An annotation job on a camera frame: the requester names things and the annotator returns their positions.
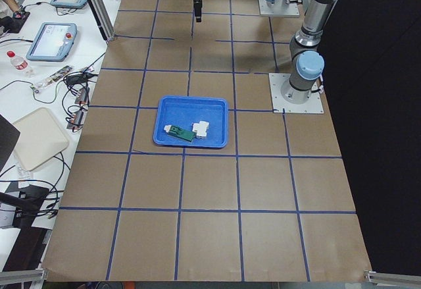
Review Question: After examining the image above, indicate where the blue plastic tray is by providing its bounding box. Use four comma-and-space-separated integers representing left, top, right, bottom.
153, 95, 229, 149

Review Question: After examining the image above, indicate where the green terminal block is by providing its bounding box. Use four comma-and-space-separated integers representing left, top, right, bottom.
164, 124, 196, 142

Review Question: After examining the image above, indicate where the blue teach pendant near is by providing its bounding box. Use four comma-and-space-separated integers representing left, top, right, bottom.
26, 22, 78, 62

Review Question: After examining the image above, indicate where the plastic water bottle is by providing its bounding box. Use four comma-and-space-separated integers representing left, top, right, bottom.
7, 51, 34, 77

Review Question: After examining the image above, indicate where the beige plastic tray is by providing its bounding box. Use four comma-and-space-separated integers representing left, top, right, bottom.
12, 107, 69, 171

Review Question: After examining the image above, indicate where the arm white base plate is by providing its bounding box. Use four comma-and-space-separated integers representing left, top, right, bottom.
259, 0, 300, 18
268, 73, 324, 114

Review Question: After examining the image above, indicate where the aluminium frame post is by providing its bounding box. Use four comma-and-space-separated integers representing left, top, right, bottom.
87, 0, 115, 42

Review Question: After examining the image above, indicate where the white electrical switch block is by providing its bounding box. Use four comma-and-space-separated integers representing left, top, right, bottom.
192, 120, 210, 139

